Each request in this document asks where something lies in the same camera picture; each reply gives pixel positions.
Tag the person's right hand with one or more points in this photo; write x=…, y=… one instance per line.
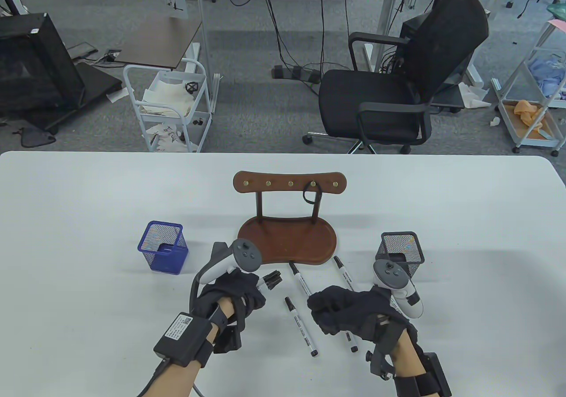
x=353, y=313

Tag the person's left hand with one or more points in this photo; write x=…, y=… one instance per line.
x=234, y=291

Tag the group of white markers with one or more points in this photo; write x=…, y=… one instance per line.
x=301, y=326

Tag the black elastic band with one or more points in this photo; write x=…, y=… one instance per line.
x=304, y=195

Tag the person's right forearm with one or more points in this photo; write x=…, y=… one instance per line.
x=407, y=353

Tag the person's left forearm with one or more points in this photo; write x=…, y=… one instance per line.
x=177, y=379

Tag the grey white handheld controller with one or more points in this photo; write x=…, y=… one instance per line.
x=391, y=273
x=245, y=253

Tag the black labelled battery box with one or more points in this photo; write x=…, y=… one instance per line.
x=181, y=337

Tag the brown wooden hook rack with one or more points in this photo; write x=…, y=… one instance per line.
x=314, y=238

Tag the black mesh pen holder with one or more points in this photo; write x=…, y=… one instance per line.
x=400, y=241

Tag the blue mesh pen holder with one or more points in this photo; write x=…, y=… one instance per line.
x=159, y=233

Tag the white round-railed utility cart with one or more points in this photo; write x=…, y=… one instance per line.
x=193, y=136

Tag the white cloth bag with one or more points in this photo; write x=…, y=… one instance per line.
x=170, y=96

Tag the small black round object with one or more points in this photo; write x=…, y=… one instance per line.
x=191, y=87

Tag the black mesh office chair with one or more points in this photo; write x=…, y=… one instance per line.
x=376, y=105

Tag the black power strip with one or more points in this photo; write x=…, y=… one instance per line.
x=294, y=73

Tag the small white paper sheet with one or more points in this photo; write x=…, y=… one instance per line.
x=116, y=96

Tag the small crumpled paper ball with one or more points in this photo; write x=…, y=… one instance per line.
x=494, y=121

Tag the crumpled white paper sheet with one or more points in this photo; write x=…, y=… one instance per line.
x=473, y=96

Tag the white cart with wooden shelves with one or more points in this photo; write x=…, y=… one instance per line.
x=537, y=144

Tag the brown top side table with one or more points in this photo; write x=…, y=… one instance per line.
x=159, y=43

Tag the orange cloth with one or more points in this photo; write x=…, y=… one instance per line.
x=526, y=109

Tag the black computer tower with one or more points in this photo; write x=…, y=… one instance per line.
x=409, y=25

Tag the blue cloth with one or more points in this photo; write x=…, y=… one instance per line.
x=548, y=76

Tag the black equipment case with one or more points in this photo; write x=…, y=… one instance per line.
x=31, y=61

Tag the green bag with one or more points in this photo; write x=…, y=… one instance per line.
x=558, y=10

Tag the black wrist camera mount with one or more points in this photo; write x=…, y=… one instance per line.
x=227, y=339
x=380, y=353

